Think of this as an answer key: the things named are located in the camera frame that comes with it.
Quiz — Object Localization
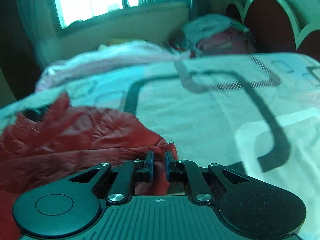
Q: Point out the grey and red pillows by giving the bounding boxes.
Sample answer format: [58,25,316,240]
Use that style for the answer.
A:
[169,13,256,57]

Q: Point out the pink folded blanket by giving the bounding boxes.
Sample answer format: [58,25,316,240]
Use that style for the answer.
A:
[35,40,191,93]

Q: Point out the dark wooden wardrobe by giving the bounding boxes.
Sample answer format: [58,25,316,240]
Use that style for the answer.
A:
[1,0,41,100]

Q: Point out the red quilted down jacket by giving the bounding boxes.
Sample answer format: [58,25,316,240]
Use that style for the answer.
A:
[1,93,177,239]

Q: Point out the red scalloped headboard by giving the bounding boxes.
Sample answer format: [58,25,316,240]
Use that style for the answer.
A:
[225,0,319,61]

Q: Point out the left teal curtain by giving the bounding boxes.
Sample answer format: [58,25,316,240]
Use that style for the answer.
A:
[16,0,58,69]

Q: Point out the patterned white bed quilt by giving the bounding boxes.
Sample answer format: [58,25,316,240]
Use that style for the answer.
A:
[1,53,319,239]

